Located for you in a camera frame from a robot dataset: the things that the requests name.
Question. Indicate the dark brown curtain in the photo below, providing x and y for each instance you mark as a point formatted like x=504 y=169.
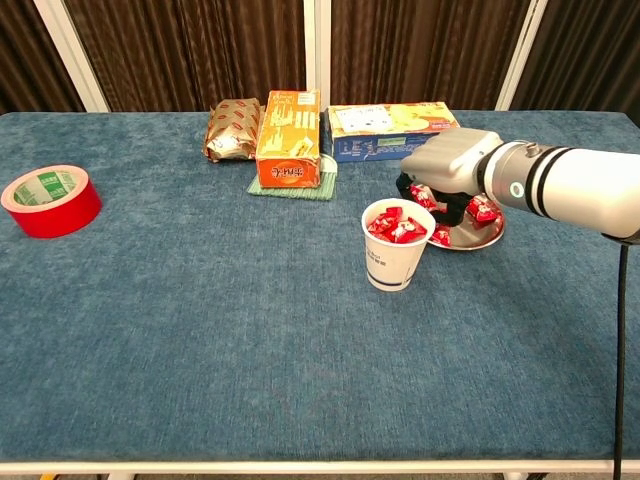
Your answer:
x=590 y=50
x=30 y=50
x=200 y=50
x=425 y=50

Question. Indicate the red tape roll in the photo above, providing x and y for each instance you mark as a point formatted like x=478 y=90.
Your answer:
x=60 y=220

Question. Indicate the yellow blue biscuit box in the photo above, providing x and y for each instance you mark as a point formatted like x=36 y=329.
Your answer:
x=370 y=127

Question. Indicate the white paper cup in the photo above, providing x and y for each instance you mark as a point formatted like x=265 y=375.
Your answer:
x=395 y=265

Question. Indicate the blue table mat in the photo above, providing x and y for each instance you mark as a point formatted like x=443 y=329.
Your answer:
x=200 y=325

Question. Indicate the green cloth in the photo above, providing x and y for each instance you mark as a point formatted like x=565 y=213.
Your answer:
x=327 y=187

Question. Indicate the round metal plate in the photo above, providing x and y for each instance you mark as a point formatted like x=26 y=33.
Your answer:
x=475 y=235

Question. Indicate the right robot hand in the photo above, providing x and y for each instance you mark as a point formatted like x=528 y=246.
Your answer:
x=450 y=160

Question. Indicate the white frame post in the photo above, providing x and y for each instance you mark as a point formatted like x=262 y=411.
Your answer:
x=317 y=50
x=522 y=50
x=70 y=55

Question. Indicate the tall orange box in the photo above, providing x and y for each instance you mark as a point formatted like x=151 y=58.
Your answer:
x=287 y=135

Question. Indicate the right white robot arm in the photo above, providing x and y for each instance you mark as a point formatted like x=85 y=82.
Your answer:
x=565 y=187

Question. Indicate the gold snack bag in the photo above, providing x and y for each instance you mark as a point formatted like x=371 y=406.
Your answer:
x=232 y=125

